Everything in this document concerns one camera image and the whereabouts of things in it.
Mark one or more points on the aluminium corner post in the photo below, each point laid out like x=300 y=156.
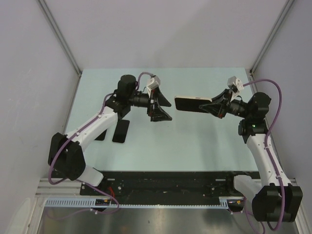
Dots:
x=282 y=16
x=59 y=35

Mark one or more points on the left aluminium corner post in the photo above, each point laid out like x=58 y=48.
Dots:
x=59 y=35

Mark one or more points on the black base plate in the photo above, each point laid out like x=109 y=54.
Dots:
x=175 y=199

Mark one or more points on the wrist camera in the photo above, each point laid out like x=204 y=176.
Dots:
x=235 y=86
x=153 y=82

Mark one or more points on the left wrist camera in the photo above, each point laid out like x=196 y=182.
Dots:
x=153 y=82

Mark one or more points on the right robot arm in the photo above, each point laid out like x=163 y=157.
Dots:
x=276 y=199

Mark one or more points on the bare phone silver edge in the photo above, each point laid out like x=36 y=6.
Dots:
x=120 y=132

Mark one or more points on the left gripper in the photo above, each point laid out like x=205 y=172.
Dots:
x=157 y=113

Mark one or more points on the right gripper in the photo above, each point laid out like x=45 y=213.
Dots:
x=221 y=103

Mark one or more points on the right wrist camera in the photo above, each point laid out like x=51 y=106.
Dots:
x=235 y=86

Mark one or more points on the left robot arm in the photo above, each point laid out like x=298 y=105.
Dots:
x=66 y=150

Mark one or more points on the right side aluminium rail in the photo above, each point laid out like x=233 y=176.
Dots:
x=261 y=107

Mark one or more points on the right aluminium corner post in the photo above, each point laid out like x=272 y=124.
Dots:
x=282 y=16

